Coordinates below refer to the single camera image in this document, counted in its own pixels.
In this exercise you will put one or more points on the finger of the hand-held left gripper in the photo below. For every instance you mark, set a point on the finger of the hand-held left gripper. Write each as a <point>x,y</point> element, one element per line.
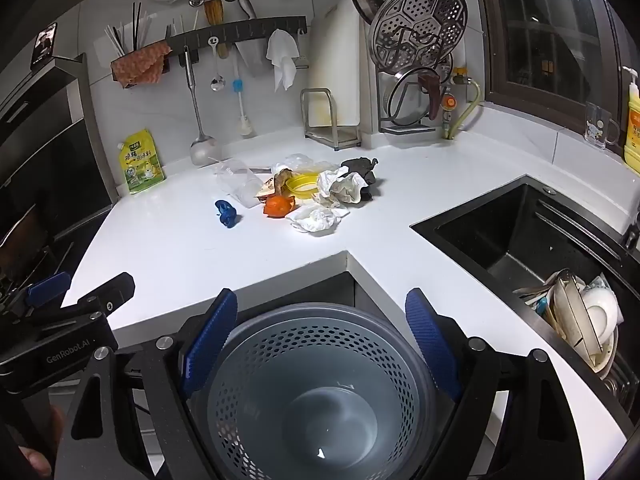
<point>112,290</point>
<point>47,287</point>

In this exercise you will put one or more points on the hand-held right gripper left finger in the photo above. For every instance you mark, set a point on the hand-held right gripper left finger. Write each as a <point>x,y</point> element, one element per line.
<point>210,345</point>

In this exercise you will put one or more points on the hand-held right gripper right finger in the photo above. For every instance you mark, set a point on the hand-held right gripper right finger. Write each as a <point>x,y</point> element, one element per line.
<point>430,345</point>

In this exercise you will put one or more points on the grey perforated waste bin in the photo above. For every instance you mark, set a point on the grey perforated waste bin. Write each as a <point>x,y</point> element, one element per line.
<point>320,360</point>

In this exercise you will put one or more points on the blue plastic piece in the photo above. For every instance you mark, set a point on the blue plastic piece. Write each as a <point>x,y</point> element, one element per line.
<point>226,214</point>

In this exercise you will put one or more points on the orange fruit peel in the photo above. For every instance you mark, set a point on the orange fruit peel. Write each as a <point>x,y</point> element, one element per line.
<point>278,205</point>

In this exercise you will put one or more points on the clear plastic cup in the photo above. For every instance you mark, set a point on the clear plastic cup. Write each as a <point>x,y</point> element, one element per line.
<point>240,182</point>

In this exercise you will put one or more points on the white tissue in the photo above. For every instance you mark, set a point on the white tissue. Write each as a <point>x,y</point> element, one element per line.
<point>320,220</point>

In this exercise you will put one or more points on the stained white paper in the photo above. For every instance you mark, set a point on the stained white paper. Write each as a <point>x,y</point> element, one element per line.
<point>342,187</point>

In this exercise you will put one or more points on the dark grey cloth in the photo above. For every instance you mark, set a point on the dark grey cloth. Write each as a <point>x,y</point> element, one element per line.
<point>362,170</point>

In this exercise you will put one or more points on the person's left hand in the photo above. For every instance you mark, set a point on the person's left hand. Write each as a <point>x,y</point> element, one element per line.
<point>36,462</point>

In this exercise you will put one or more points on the black gas stove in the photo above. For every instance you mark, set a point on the black gas stove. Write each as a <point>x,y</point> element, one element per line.
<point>30,245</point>

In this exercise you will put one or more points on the yellow seasoning pouch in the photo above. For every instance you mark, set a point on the yellow seasoning pouch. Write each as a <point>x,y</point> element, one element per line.
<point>142,160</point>

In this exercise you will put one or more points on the black kitchen sink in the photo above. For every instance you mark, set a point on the black kitchen sink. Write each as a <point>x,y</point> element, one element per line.
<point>525,240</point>

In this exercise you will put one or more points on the pile of white dishes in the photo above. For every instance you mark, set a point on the pile of white dishes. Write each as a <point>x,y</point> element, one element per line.
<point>585,315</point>

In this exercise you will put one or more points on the black range hood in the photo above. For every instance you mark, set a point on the black range hood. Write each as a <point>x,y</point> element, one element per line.
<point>45,110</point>

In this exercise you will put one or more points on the brown snack wrapper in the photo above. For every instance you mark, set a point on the brown snack wrapper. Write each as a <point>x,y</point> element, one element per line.
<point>276,180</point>

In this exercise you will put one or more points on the yellow plastic lid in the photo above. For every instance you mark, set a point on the yellow plastic lid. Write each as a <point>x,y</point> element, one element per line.
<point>302,185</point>

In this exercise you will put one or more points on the metal spatula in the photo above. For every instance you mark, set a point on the metal spatula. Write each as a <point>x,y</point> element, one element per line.
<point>197,125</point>

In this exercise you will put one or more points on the clear plastic bag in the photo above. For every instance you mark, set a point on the clear plastic bag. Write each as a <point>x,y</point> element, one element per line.
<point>300,161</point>

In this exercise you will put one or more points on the blue white bottle brush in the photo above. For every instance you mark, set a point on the blue white bottle brush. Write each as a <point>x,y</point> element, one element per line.
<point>241,105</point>

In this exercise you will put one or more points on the orange dishcloth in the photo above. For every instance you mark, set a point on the orange dishcloth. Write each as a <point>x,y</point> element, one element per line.
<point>142,62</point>

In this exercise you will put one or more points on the metal dish rack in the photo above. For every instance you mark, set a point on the metal dish rack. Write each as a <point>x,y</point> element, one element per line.
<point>410,110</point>

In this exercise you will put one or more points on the small metal spoon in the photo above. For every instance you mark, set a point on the small metal spoon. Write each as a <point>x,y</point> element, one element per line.
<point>216,72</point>

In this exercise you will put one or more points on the glass pot lid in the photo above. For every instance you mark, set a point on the glass pot lid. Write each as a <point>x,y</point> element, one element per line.
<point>415,100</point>

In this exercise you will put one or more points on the metal cutting board stand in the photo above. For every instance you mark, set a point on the metal cutting board stand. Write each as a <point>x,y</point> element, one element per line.
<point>330,120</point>

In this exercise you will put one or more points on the bundle of chopsticks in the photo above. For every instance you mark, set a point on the bundle of chopsticks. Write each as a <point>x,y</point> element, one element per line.
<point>125,32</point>

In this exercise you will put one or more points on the printed glass cup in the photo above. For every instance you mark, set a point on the printed glass cup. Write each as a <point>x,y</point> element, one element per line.
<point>600,125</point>

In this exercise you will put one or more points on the white hanging cloth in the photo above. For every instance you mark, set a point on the white hanging cloth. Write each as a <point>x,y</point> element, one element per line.
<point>282,57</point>

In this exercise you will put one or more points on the yellow dish soap bottle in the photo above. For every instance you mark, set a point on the yellow dish soap bottle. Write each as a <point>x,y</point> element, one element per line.
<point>632,125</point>

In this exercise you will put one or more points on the white cutting board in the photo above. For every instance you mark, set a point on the white cutting board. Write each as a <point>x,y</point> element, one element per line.
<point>335,60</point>

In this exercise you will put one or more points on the steel steamer plate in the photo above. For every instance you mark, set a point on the steel steamer plate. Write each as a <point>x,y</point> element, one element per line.
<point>417,25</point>

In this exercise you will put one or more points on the black wall rack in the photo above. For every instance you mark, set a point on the black wall rack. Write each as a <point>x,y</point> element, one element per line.
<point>235,32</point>

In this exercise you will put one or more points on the dark window frame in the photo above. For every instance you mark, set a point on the dark window frame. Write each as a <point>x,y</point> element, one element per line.
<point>550,35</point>

